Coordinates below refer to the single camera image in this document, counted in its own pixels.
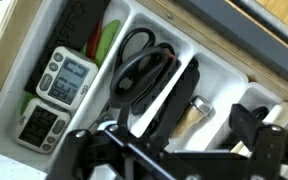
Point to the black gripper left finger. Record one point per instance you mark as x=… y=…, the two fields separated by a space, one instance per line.
x=145 y=156

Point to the glass spice jar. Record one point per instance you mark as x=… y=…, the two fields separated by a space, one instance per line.
x=197 y=109

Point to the black knife sheath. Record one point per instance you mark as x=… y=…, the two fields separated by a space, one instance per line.
x=75 y=25

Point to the white digital timer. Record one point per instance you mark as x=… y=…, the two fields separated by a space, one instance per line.
x=67 y=78
x=41 y=126

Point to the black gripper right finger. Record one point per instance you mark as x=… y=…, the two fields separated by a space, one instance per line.
x=265 y=142

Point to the white digital timer upper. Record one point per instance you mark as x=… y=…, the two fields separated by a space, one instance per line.
x=67 y=78

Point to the white drawer organiser tray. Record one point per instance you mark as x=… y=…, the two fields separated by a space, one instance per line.
x=220 y=83

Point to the white digital timer lower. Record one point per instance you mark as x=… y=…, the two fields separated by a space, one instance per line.
x=41 y=126

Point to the green utensil in tray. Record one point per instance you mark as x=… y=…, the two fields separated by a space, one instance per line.
x=100 y=41

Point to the black handled scissors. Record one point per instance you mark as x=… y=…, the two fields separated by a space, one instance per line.
x=141 y=77

